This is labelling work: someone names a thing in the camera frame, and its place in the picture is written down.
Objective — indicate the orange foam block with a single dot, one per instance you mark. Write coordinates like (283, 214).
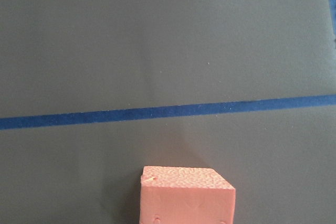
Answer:
(185, 195)

